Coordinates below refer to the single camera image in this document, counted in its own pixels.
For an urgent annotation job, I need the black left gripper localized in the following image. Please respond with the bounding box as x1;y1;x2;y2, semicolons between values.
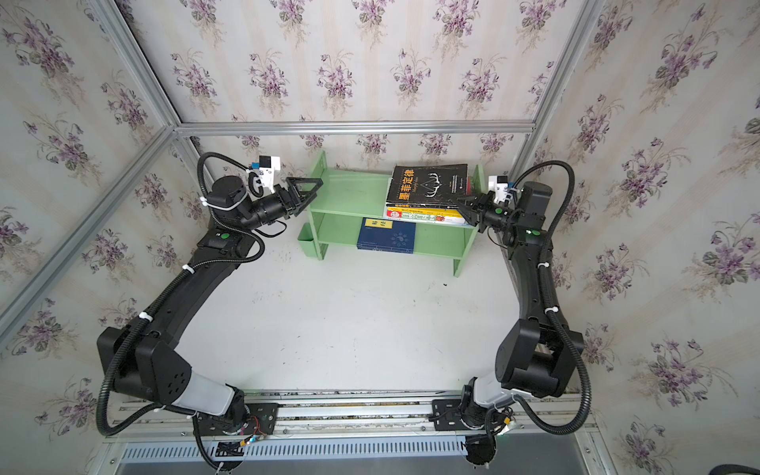
236;178;320;235

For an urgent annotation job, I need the black book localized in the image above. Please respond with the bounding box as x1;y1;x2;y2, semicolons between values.
386;163;469;209

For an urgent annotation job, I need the yellow book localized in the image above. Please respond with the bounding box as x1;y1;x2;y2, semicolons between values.
384;205;464;223

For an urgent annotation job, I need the green red nature book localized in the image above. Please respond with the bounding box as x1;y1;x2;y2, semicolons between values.
383;173;472;227

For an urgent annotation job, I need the dark blue book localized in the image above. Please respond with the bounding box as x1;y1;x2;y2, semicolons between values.
356;218;417;255

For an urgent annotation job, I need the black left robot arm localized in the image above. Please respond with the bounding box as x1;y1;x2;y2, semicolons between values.
95;175;323;437

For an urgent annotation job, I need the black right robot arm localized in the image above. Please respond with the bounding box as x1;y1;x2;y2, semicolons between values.
429;181;591;435

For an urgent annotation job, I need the green wooden bookshelf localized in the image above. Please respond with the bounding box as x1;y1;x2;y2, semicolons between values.
298;152;477;277

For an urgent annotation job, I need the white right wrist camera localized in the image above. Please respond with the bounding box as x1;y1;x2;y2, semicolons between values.
488;175;513;205

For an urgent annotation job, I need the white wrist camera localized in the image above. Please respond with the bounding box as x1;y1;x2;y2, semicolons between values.
488;175;513;205
247;156;281;198

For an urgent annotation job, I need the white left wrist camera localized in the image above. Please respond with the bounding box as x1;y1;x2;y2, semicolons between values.
247;156;281;198

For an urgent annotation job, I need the aluminium frame top bar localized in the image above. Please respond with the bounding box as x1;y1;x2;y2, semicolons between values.
174;120;536;137

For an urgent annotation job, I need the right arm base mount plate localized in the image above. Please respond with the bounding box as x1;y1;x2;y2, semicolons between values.
429;399;471;431

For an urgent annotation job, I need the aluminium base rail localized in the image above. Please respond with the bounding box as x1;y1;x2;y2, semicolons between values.
105;391;581;443

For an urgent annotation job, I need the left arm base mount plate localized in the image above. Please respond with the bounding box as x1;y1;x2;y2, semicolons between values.
237;403;280;439

